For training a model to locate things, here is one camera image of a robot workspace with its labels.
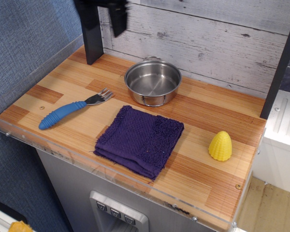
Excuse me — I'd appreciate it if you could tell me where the dark frame post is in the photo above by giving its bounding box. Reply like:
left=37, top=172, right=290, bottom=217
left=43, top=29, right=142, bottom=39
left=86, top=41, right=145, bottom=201
left=260, top=32, right=290, bottom=119
left=74, top=0, right=104, bottom=65

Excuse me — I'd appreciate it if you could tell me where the yellow object bottom left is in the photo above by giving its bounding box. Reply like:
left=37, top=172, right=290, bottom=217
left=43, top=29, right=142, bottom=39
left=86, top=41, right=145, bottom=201
left=8, top=221, right=34, bottom=232

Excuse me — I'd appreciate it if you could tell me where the clear acrylic table guard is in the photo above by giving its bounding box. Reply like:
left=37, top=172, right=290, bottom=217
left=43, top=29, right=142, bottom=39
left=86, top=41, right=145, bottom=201
left=0, top=36, right=265, bottom=232

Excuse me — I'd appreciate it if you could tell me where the purple folded towel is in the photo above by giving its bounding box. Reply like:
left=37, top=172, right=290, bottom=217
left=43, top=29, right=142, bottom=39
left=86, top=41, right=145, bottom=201
left=94, top=105, right=184, bottom=180

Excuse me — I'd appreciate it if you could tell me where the silver dispenser panel with buttons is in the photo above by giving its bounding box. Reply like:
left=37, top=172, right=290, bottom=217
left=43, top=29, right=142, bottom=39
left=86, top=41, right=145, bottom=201
left=89, top=190, right=149, bottom=232

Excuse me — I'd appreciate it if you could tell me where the yellow toy corn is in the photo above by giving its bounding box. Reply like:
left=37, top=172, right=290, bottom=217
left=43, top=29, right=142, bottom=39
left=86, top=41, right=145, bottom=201
left=208, top=131, right=232, bottom=161

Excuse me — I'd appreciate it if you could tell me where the stainless steel pot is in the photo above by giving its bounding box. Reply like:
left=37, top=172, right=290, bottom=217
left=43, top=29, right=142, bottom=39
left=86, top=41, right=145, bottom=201
left=124, top=57, right=182, bottom=107

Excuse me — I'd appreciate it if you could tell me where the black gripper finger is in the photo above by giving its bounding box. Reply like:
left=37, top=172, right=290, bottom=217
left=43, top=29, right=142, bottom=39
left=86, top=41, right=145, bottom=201
left=108, top=0, right=128, bottom=37

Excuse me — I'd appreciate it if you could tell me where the dark right frame post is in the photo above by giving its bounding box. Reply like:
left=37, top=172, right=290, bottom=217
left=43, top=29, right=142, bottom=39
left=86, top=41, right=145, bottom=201
left=260, top=32, right=290, bottom=119

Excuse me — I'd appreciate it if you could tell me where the white ridged appliance at right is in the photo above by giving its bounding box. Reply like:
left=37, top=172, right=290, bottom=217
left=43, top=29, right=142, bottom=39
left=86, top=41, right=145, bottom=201
left=265, top=90, right=290, bottom=145

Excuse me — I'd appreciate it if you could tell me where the blue handled metal fork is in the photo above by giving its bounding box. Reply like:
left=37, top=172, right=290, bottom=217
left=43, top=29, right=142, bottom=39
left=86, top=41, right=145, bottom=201
left=38, top=88, right=113, bottom=130

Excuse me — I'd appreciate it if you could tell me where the dark left frame post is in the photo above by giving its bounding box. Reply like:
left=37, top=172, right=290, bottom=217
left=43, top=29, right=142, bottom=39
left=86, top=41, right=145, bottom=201
left=74, top=0, right=104, bottom=65

